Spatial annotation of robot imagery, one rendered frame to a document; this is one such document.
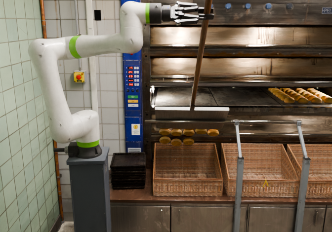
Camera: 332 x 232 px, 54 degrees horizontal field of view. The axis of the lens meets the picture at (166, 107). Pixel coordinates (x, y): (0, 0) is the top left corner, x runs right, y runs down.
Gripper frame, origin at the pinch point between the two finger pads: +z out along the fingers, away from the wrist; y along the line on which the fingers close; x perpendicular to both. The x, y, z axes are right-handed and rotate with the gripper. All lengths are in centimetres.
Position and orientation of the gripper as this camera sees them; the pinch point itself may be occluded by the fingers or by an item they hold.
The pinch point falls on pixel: (206, 13)
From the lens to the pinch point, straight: 158.1
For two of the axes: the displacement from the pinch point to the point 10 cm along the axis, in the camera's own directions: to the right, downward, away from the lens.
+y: 0.0, 9.0, -4.4
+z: 10.0, 0.0, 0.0
